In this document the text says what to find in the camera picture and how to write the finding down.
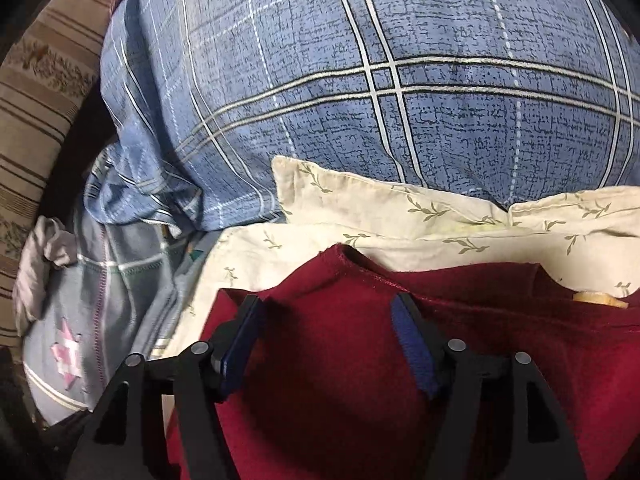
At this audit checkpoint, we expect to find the red garment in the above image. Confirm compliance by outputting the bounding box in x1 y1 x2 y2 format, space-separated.
165 244 640 480

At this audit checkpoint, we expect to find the small tan round object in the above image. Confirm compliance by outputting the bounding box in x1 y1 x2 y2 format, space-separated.
572 291 628 308

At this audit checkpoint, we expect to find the cream leaf-print cloth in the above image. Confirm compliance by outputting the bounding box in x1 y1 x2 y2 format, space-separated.
150 156 640 361

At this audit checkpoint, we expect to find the beige crumpled cloth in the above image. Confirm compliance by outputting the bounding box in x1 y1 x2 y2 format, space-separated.
12 216 81 333

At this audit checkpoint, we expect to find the blue plaid quilt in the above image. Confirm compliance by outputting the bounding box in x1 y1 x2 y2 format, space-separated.
82 0 640 238

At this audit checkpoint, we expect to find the brown striped cushion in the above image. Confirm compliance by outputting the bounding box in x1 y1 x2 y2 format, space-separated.
0 0 116 348

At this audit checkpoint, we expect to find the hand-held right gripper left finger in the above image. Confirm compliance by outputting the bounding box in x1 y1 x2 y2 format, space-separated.
65 295 266 480

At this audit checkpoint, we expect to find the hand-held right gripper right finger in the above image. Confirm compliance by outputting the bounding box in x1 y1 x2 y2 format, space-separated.
390 292 588 480

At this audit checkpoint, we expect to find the grey star-print bedsheet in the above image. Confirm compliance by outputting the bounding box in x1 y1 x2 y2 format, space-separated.
22 150 221 426

